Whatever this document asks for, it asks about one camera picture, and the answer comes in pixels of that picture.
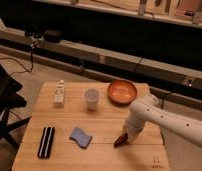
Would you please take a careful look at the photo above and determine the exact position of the small white bottle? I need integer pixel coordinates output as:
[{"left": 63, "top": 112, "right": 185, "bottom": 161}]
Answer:
[{"left": 53, "top": 80, "right": 65, "bottom": 107}]

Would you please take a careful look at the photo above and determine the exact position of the black cable on floor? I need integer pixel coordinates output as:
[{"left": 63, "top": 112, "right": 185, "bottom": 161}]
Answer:
[{"left": 0, "top": 39, "right": 38, "bottom": 76}]

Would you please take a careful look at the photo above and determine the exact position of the black power adapter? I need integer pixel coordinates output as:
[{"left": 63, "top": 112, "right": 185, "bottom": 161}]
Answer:
[{"left": 43, "top": 29, "right": 62, "bottom": 43}]

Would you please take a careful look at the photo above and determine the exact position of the translucent plastic cup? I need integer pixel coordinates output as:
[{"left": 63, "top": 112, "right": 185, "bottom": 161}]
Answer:
[{"left": 84, "top": 89, "right": 99, "bottom": 110}]

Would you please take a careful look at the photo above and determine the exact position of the blue sponge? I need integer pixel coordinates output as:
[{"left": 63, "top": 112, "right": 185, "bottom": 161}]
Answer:
[{"left": 69, "top": 127, "right": 92, "bottom": 149}]

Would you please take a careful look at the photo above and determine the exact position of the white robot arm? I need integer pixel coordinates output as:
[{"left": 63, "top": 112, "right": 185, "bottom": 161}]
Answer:
[{"left": 123, "top": 94, "right": 202, "bottom": 148}]

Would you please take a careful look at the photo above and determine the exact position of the black white striped case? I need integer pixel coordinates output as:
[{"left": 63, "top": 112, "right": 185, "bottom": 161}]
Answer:
[{"left": 37, "top": 127, "right": 55, "bottom": 159}]

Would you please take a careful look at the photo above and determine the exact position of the black office chair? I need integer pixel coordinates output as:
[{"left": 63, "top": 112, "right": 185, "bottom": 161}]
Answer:
[{"left": 0, "top": 64, "right": 30, "bottom": 149}]

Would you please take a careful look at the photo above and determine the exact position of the dark red chili pepper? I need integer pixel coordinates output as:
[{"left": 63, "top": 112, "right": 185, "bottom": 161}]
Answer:
[{"left": 114, "top": 133, "right": 128, "bottom": 148}]

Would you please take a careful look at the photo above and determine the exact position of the orange wooden bowl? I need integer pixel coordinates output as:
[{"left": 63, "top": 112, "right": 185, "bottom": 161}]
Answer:
[{"left": 107, "top": 80, "right": 137, "bottom": 105}]

